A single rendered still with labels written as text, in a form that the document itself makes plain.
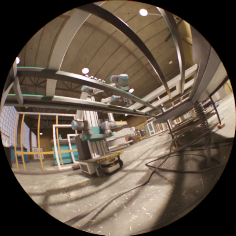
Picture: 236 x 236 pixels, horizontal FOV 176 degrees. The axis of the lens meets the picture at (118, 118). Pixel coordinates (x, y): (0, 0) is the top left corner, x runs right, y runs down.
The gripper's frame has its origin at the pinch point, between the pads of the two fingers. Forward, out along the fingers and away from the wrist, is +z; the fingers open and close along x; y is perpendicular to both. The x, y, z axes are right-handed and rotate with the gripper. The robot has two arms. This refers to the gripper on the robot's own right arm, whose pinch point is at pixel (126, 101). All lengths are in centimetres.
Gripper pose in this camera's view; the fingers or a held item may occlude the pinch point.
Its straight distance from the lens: 96.7
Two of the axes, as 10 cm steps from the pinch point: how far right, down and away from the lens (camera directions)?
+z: 1.4, 7.3, 6.7
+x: -6.3, -4.5, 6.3
